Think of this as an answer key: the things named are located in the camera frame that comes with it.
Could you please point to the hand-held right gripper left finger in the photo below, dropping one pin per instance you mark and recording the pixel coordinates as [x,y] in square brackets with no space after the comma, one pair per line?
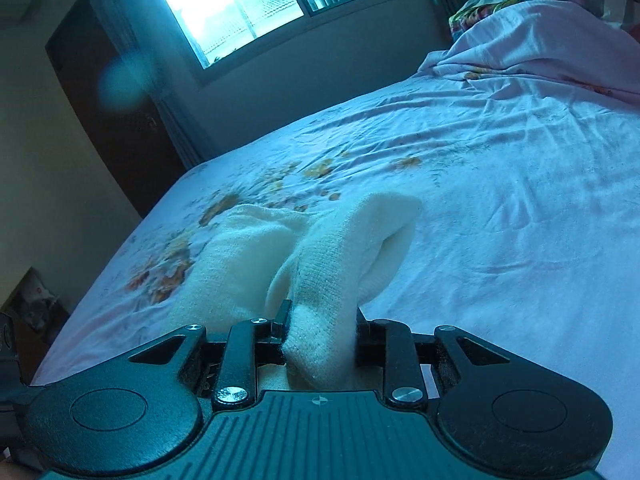
[280,325]

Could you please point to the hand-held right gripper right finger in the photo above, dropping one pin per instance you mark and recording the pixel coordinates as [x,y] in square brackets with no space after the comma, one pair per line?
[367,340]

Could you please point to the white knit sweater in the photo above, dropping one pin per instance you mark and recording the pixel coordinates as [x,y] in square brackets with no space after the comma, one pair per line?
[325,270]

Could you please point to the grey bag clutter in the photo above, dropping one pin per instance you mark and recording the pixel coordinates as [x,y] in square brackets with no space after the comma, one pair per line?
[37,305]

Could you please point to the floral pink bed sheet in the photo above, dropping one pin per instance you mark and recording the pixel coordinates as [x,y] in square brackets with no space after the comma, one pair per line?
[500,210]

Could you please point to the dark wooden door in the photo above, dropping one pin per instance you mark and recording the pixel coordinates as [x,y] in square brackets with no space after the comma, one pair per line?
[100,110]

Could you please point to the sliding glass window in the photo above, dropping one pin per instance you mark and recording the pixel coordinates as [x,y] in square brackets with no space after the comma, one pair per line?
[225,15]

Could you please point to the pink crumpled quilt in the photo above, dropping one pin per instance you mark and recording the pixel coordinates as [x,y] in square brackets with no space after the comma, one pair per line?
[525,40]

